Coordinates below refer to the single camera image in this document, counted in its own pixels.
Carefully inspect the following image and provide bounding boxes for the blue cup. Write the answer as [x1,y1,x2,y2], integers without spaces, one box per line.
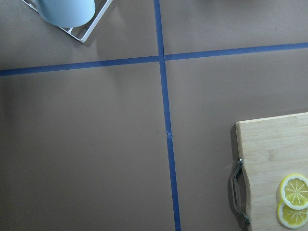
[35,0,96,28]

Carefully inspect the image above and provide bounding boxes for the lemon slice lower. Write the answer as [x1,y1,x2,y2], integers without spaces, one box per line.
[277,200,308,229]

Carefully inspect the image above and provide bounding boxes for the wooden cutting board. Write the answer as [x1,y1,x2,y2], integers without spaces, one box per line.
[231,113,308,231]

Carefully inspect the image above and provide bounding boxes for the cup rack with wooden handle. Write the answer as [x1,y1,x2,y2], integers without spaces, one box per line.
[23,0,113,43]

